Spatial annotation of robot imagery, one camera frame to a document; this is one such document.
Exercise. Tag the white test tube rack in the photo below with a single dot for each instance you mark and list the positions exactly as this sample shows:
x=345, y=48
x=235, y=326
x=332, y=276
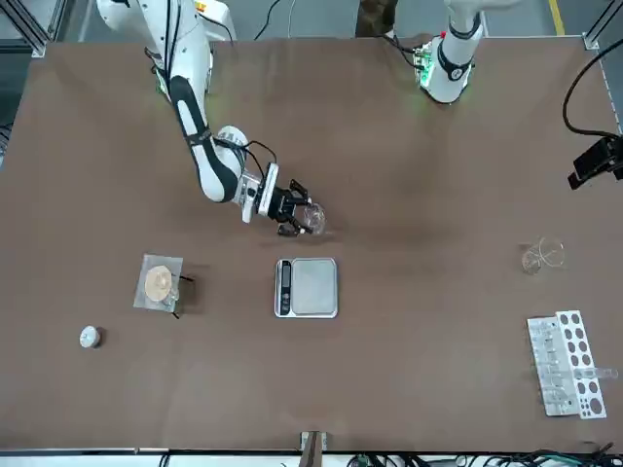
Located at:
x=574, y=340

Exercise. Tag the white lamp cap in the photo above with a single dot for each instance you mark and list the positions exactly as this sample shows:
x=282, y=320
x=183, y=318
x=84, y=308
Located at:
x=89, y=336

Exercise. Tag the silver digital balance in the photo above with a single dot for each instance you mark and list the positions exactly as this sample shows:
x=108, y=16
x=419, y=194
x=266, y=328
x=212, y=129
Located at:
x=314, y=287

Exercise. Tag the aluminium profile mast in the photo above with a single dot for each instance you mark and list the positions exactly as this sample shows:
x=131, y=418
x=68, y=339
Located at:
x=313, y=445

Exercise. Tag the large glass beaker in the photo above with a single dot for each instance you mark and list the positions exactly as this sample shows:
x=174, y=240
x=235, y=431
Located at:
x=530, y=262

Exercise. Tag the white control box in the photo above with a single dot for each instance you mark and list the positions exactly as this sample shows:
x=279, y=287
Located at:
x=219, y=19

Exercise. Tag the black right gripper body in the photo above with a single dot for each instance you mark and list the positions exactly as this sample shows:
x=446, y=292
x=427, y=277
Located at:
x=282, y=204

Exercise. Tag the glass test tube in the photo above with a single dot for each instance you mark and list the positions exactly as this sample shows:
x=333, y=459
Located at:
x=603, y=373

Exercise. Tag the small glass beaker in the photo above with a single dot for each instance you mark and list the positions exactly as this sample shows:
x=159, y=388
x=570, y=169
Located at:
x=315, y=219

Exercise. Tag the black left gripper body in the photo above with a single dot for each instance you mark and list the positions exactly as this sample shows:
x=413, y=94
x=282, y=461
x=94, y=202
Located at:
x=615, y=155

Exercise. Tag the aluminium frame post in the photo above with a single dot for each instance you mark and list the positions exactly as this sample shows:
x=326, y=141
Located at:
x=39, y=45
x=590, y=41

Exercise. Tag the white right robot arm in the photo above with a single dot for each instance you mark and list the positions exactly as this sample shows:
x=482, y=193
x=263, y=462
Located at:
x=214, y=175

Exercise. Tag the person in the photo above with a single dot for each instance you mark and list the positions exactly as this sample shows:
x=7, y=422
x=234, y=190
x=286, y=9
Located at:
x=372, y=19

